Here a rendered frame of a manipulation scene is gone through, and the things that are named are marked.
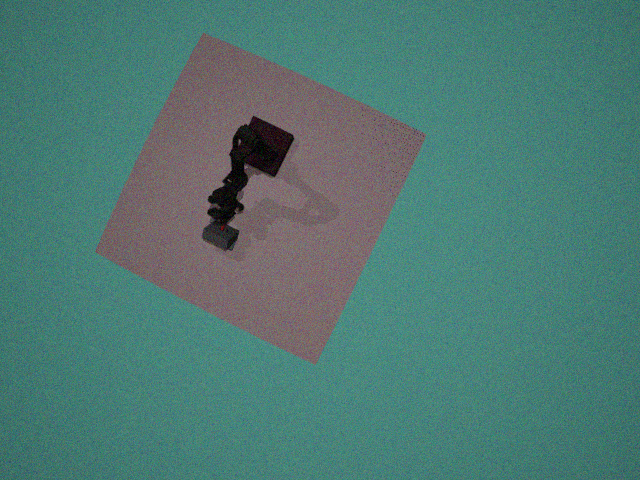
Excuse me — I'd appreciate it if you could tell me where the dark grey sloped panel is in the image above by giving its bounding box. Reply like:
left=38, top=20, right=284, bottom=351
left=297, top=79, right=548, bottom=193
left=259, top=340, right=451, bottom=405
left=202, top=220, right=240, bottom=251

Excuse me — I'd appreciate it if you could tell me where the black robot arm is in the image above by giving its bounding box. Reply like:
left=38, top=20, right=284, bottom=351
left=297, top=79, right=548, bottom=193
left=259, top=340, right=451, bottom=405
left=208, top=124, right=280, bottom=206

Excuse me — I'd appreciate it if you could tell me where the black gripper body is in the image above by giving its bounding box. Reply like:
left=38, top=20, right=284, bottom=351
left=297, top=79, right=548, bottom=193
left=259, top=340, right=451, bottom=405
left=207, top=198, right=244, bottom=220

